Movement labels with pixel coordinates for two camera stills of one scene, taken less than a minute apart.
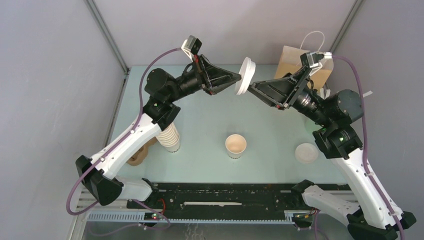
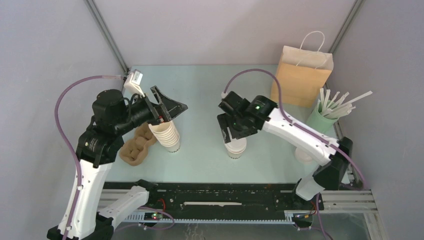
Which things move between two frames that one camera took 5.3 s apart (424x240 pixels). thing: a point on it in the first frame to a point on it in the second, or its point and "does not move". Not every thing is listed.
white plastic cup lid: [247, 72] to [236, 145]
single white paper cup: [235, 144] does not move
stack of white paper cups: [169, 138] does not move
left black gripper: [213, 79] to [165, 110]
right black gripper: [289, 87] to [225, 121]
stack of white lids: [306, 153] does not move
